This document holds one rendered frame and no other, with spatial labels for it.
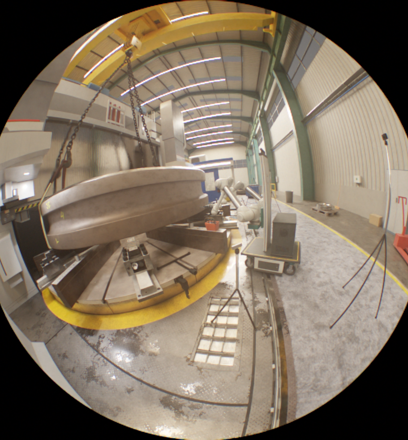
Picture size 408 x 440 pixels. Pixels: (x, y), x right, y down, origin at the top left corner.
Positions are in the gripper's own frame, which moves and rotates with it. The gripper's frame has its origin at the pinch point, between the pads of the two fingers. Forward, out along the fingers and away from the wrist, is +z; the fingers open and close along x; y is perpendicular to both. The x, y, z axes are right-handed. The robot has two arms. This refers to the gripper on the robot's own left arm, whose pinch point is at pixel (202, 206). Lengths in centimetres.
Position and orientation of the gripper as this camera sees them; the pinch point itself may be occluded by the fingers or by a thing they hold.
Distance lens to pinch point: 261.5
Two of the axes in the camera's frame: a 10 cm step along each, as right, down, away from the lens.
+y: -1.2, -9.6, -2.5
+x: -4.2, 2.7, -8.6
